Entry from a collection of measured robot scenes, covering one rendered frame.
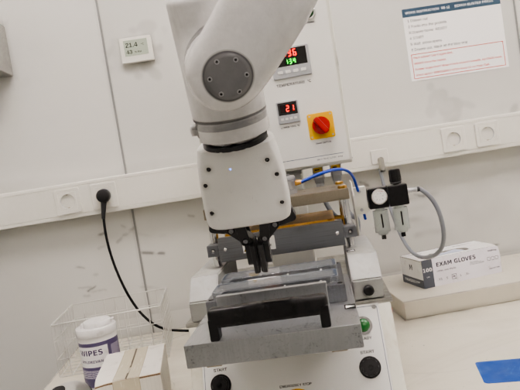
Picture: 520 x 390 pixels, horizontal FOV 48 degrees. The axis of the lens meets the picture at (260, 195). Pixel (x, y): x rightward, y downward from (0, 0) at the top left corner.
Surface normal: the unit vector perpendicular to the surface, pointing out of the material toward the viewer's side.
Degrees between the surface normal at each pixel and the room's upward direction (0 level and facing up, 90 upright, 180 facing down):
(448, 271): 90
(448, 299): 90
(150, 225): 90
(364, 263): 41
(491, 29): 90
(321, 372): 65
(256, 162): 107
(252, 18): 100
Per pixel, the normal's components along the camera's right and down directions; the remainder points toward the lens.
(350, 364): -0.16, -0.36
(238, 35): 0.01, 0.26
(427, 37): 0.07, 0.04
